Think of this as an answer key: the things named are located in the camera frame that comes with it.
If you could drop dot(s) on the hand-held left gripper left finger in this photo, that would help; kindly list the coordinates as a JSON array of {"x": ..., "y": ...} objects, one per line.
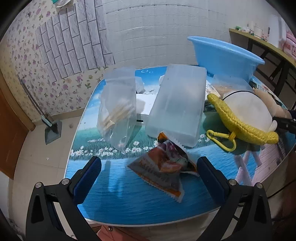
[{"x": 86, "y": 180}]

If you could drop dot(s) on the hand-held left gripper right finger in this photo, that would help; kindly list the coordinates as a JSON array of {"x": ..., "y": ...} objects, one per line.
[{"x": 211, "y": 180}]

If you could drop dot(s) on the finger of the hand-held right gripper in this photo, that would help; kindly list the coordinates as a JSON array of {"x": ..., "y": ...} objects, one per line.
[{"x": 284, "y": 124}]

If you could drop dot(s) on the white toy with yellow trim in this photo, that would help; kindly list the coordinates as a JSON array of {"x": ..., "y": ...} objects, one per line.
[{"x": 245, "y": 109}]

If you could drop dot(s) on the orange snack packet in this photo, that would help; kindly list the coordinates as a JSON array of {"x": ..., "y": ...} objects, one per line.
[{"x": 161, "y": 166}]

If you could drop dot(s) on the clear zip bag with sticks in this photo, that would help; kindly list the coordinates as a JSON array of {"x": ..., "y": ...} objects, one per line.
[{"x": 115, "y": 111}]

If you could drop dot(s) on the blue plastic basin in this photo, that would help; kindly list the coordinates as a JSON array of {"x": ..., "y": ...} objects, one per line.
[{"x": 219, "y": 58}]

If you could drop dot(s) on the beige plush toy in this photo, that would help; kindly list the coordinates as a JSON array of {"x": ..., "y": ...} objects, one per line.
[{"x": 275, "y": 104}]

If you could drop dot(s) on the wooden folding side table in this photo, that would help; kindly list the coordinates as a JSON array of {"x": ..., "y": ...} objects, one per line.
[{"x": 272, "y": 47}]

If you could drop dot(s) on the pink cartoon jar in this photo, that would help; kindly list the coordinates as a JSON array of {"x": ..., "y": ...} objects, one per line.
[{"x": 289, "y": 44}]

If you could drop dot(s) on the translucent plastic box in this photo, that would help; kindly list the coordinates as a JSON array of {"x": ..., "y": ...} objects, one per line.
[{"x": 178, "y": 104}]

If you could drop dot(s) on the brown wooden door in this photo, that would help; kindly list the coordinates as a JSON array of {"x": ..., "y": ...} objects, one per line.
[{"x": 11, "y": 139}]

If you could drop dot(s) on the white electric kettle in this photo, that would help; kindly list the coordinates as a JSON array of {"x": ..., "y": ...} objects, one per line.
[{"x": 276, "y": 30}]

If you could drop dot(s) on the white paper cup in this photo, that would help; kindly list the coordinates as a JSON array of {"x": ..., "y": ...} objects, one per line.
[{"x": 258, "y": 32}]

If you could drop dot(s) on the crumpled white plastic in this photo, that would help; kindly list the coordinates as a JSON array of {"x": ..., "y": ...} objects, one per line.
[{"x": 140, "y": 84}]

